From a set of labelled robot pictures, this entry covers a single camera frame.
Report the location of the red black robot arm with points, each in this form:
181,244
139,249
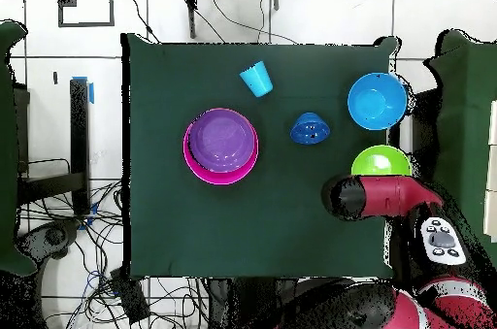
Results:
388,197

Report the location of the black grey floor device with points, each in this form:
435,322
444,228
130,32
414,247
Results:
54,236

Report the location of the small dark blue bowl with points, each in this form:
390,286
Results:
310,129

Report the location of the lime green bowl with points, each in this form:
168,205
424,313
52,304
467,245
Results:
378,160

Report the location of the black tripod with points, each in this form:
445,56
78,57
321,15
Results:
192,3

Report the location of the black power strip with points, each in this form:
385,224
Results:
130,298

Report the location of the dark green table cloth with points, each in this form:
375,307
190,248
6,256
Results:
271,208

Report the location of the black metal frame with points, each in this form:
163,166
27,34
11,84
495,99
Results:
79,150

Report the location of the light blue bowl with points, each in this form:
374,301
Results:
376,102

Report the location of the light blue cup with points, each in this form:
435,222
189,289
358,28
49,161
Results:
257,80

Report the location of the purple bowl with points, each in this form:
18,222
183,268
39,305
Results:
221,138

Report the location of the green cloth side table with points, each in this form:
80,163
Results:
7,150
466,111

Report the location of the pink bowl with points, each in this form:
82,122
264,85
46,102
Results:
221,178

